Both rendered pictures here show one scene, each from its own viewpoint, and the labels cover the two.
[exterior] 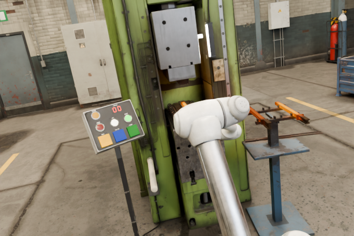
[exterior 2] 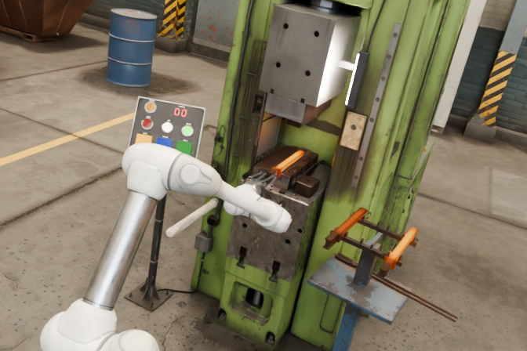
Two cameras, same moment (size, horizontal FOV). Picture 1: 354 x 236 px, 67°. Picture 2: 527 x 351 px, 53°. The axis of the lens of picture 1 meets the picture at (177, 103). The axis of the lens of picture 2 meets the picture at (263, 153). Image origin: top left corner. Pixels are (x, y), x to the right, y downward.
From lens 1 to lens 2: 125 cm
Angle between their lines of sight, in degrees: 28
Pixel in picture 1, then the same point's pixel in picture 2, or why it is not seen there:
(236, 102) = (183, 168)
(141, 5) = not seen: outside the picture
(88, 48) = not seen: outside the picture
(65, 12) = not seen: outside the picture
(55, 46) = not seen: outside the picture
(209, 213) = (247, 320)
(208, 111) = (154, 161)
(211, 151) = (129, 203)
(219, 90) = (343, 162)
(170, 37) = (287, 51)
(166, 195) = (217, 262)
